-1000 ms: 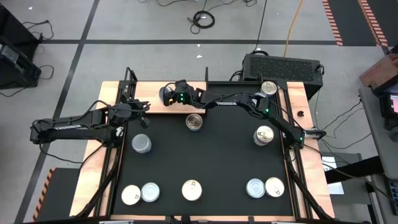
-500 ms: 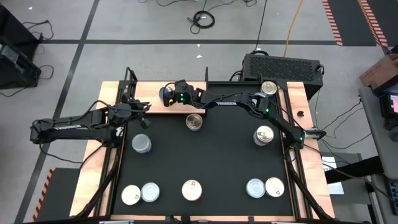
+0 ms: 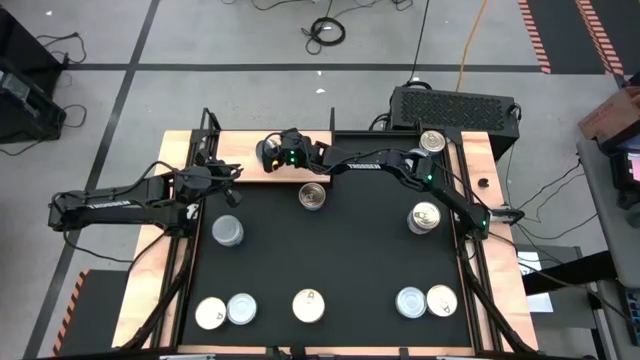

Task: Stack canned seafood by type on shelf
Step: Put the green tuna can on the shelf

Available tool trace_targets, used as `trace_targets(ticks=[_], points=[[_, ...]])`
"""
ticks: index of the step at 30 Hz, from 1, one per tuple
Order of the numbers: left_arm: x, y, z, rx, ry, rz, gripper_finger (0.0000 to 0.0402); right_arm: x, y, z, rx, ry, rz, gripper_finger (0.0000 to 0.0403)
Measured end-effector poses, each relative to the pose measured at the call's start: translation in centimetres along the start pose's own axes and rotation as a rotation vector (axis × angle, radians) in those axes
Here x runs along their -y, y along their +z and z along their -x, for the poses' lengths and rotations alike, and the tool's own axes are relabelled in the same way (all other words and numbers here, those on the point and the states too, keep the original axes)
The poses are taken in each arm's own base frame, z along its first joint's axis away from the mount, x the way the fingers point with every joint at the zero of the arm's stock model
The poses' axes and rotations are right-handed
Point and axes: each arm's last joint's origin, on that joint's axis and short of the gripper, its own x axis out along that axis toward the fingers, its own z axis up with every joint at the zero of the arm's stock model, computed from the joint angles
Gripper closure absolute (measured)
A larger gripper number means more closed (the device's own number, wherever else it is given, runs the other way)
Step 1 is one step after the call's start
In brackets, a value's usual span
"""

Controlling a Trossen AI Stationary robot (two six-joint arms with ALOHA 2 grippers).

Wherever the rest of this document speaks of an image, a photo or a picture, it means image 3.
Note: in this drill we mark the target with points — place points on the black metal shelf frame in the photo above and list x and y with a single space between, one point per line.
332 117

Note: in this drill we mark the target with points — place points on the white paper sheet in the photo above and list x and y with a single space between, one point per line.
527 260

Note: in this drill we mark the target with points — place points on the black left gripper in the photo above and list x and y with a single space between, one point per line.
210 180

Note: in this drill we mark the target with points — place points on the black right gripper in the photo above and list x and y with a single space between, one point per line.
297 150

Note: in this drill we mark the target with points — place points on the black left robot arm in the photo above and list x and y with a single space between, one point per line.
110 210

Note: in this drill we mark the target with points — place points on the wooden shelf board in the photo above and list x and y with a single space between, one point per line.
240 142

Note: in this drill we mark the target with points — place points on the black floor mat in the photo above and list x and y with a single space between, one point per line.
95 315

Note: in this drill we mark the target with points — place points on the black monitor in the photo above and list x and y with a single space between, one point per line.
622 175

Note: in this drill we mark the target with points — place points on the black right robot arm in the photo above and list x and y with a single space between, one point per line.
370 166

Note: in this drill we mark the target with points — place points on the black cabinet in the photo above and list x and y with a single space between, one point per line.
20 45

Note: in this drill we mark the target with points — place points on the grey side table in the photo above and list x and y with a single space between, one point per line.
597 215

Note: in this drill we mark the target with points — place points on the blue pink label seafood can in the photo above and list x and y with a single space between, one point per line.
426 215
432 141
308 305
441 300
312 195
210 313

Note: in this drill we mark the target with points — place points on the black floor beam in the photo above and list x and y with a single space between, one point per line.
570 275

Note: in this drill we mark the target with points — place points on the black equipment case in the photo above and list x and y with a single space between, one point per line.
30 120

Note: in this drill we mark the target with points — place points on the brown cardboard box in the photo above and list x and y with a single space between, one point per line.
612 112

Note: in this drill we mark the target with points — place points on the black perforated computer case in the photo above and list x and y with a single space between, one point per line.
450 110

